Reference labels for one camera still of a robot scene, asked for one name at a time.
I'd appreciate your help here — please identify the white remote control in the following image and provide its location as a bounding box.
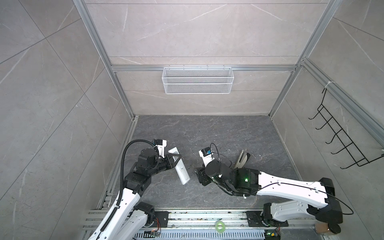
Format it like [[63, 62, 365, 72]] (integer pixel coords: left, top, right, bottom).
[[173, 156, 190, 185]]

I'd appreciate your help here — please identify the green tape roll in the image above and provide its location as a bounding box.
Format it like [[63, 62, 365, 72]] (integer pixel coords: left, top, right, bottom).
[[215, 220, 226, 234]]

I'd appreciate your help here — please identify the black wire hook rack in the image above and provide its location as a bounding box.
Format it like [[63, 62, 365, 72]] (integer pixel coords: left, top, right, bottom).
[[308, 88, 384, 170]]

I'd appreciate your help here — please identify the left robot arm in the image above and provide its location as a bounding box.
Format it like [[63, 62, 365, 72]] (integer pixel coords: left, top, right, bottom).
[[89, 139, 182, 240]]

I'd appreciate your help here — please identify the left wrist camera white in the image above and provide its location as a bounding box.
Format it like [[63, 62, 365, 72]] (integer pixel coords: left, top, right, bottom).
[[154, 139, 167, 158]]

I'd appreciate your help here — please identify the amber jar black lid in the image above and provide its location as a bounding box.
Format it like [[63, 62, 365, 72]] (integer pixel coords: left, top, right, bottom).
[[315, 223, 341, 236]]

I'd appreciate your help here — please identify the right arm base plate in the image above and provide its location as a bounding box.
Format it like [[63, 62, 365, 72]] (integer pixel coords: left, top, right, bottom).
[[246, 211, 289, 228]]

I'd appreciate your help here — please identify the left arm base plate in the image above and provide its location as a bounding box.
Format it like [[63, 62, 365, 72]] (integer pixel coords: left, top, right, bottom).
[[145, 211, 170, 228]]

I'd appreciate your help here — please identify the white wire mesh basket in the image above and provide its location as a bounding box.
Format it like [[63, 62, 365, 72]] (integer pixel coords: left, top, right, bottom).
[[162, 67, 235, 95]]

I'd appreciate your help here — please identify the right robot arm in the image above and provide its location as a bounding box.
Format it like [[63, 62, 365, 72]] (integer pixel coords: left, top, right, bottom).
[[195, 160, 345, 235]]

